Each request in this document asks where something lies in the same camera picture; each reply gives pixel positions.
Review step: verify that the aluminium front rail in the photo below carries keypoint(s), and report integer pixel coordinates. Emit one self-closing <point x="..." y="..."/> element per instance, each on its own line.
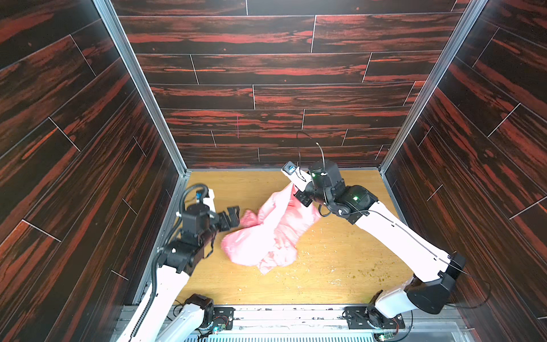
<point x="318" y="323"/>

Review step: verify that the aluminium left corner post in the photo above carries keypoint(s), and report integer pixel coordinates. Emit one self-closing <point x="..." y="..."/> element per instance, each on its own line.
<point x="121" y="42"/>

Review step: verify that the aluminium corner post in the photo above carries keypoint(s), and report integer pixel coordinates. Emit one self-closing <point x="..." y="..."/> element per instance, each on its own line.
<point x="121" y="42"/>
<point x="454" y="43"/>

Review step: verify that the pink printed jacket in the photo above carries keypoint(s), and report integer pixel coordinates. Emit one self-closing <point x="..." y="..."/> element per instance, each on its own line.
<point x="267" y="239"/>

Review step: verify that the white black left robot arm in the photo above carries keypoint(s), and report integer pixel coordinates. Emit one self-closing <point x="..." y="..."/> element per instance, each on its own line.
<point x="189" y="241"/>

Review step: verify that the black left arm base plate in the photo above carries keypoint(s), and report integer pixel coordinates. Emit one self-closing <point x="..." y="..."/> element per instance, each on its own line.
<point x="222" y="318"/>

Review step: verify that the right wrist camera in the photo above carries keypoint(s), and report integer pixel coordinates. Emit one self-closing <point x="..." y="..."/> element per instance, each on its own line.
<point x="298" y="177"/>

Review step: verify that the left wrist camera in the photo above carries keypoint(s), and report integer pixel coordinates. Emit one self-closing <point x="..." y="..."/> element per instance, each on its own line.
<point x="208" y="199"/>

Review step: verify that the aluminium right corner post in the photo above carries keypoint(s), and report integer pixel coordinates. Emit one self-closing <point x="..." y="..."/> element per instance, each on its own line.
<point x="454" y="43"/>

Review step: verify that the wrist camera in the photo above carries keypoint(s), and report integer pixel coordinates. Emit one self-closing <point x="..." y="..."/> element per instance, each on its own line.
<point x="208" y="199"/>
<point x="298" y="177"/>

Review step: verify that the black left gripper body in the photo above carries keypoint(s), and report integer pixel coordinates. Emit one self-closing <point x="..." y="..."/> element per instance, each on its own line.
<point x="216" y="223"/>

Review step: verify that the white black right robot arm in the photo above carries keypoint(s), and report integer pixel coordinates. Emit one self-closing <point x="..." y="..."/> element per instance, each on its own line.
<point x="435" y="271"/>

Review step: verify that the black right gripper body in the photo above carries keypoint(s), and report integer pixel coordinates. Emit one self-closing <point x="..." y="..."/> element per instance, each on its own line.
<point x="305" y="197"/>

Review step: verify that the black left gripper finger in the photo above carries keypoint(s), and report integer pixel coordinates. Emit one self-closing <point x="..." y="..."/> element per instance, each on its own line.
<point x="233" y="212"/>
<point x="230" y="224"/>

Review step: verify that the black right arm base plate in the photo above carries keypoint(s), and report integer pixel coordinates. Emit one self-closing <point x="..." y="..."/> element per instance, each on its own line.
<point x="363" y="317"/>

